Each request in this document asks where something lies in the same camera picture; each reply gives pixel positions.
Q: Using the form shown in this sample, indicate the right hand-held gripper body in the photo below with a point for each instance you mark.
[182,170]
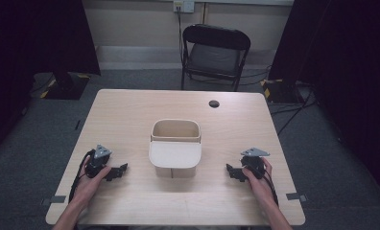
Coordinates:
[253,163]

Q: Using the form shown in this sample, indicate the dark curtain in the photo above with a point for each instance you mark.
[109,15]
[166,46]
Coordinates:
[348,80]
[25,64]

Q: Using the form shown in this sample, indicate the person's left hand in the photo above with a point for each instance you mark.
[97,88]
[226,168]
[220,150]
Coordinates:
[87,188]

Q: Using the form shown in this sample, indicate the grey tape strip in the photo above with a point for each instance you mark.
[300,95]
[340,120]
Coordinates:
[295,196]
[55,200]

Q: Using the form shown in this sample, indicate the person's right hand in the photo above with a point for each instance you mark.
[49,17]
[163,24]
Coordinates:
[261,188]

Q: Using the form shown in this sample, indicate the black folding chair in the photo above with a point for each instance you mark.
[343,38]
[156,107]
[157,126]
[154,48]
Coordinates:
[215,54]

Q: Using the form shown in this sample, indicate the small black floor strip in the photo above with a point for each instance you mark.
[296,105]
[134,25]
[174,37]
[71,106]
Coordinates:
[77,125]

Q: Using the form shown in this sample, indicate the black stand base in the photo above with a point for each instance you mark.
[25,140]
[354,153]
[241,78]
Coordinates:
[282,91]
[65,87]

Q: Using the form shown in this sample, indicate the white wall socket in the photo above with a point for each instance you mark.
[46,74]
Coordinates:
[184,5]

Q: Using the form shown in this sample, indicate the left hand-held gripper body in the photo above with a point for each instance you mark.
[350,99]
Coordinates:
[97,161]

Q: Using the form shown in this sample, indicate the beige storage box with lid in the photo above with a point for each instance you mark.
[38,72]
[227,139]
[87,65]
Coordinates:
[175,153]

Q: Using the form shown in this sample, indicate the round black table grommet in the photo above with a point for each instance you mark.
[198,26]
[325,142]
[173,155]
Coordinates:
[214,103]

